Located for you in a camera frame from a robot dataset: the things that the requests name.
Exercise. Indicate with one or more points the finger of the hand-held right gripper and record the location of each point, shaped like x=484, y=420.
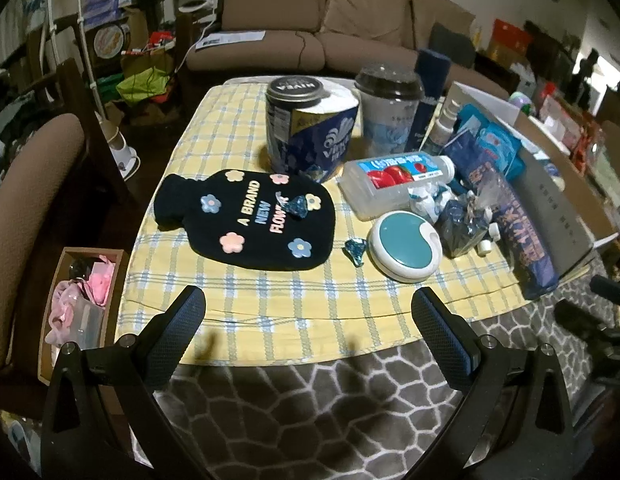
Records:
x=582, y=314
x=608, y=287

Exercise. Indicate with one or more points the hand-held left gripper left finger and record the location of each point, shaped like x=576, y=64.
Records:
x=182, y=322

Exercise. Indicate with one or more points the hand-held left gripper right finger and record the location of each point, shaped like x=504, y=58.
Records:
x=439, y=335

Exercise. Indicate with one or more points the black flowered hot water bottle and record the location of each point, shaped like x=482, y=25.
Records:
x=230, y=240

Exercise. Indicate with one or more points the teal white round case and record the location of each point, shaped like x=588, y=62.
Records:
x=402, y=242

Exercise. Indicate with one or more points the grey cardboard box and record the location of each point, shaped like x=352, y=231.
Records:
x=554, y=200

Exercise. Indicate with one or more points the white blue small wrapper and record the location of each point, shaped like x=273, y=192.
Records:
x=427, y=202

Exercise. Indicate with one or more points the clear bottle apple label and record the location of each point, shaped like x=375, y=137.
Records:
x=389, y=180

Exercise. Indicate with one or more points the toilet paper roll blue wrapper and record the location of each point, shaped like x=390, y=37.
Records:
x=335, y=135

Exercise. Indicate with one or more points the round dark tin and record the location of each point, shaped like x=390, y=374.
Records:
x=295, y=92

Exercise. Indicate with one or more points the yellow plaid tablecloth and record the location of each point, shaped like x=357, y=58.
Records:
x=240, y=305

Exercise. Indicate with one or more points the dark blue snack packet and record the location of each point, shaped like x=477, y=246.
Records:
x=527, y=250

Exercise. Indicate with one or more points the pink cloth items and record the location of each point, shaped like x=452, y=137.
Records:
x=100, y=280

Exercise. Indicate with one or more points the small white vial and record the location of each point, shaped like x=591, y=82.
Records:
x=484, y=247
x=494, y=231

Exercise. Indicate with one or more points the wooden tray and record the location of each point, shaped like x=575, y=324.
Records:
x=95, y=251

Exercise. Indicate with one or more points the blue foil candy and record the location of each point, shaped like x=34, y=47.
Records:
x=355, y=250
x=295, y=206

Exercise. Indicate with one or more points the pink snack packets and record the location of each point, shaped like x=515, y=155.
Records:
x=564, y=120

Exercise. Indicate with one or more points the white floor stand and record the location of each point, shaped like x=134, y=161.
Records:
x=122, y=155

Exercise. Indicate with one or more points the brown padded chair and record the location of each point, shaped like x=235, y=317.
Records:
x=30, y=200

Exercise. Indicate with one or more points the white spray bottle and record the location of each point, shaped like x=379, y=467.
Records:
x=442, y=132

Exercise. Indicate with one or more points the purple green container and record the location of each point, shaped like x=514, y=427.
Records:
x=520, y=101

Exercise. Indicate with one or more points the light blue wet wipes packet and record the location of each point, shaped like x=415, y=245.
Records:
x=472, y=120

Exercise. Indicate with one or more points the clear cup dark lid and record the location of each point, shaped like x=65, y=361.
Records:
x=384, y=120

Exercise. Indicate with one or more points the green bag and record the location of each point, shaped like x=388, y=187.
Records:
x=140, y=85

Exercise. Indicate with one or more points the dark blue spray can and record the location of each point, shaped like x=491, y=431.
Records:
x=429, y=85

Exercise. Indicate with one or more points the red box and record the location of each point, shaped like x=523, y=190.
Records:
x=509, y=35

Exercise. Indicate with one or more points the white paper sheet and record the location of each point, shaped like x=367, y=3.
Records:
x=230, y=39

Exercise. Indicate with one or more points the grey cushion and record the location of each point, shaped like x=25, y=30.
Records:
x=452, y=45

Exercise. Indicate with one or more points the round printed tin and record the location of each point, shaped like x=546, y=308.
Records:
x=110, y=40

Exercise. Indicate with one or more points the white headset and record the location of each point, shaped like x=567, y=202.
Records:
x=190, y=2

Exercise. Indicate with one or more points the brown sofa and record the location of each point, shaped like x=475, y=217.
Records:
x=290, y=10

